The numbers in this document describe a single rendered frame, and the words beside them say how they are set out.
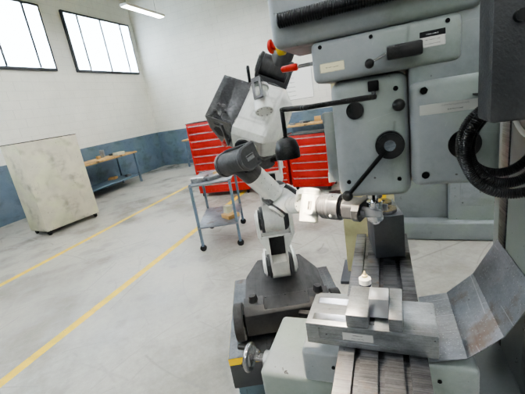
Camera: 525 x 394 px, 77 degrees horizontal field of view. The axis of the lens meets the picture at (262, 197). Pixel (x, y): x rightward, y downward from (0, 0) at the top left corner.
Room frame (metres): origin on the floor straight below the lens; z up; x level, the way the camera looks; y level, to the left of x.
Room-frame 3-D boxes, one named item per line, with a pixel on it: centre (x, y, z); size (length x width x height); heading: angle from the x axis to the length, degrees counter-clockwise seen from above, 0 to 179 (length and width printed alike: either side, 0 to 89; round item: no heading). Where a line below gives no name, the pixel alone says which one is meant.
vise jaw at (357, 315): (0.84, -0.23, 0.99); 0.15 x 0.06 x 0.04; 156
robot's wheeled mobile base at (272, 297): (1.79, -0.04, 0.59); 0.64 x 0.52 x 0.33; 0
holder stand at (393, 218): (1.35, -0.51, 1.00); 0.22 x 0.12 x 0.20; 168
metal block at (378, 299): (0.81, -0.28, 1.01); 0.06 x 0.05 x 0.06; 156
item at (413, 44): (0.81, -0.35, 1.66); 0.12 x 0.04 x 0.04; 68
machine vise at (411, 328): (0.83, -0.25, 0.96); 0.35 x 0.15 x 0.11; 66
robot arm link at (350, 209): (1.01, -0.27, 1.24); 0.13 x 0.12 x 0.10; 140
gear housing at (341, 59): (0.94, -0.38, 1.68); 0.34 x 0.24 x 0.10; 68
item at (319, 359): (0.96, -0.34, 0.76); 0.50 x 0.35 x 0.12; 68
